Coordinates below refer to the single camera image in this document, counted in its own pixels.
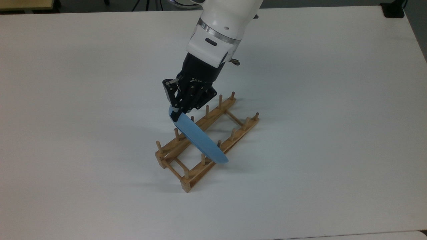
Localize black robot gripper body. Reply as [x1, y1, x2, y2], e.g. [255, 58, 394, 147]
[176, 53, 227, 89]

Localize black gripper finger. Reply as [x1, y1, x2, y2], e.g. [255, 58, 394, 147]
[182, 85, 218, 113]
[162, 78, 183, 122]

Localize blue plate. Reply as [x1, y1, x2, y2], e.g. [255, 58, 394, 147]
[168, 105, 229, 164]

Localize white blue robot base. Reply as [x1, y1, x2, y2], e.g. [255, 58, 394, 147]
[166, 0, 202, 6]

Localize wooden plate rack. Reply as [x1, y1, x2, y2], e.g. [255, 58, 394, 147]
[155, 92, 260, 193]

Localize black tripod legs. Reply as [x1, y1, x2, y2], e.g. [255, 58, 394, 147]
[132, 0, 164, 11]

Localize light wooden desk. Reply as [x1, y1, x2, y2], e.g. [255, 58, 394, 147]
[0, 0, 56, 11]

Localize black table clamp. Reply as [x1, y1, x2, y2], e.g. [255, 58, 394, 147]
[380, 1, 406, 18]

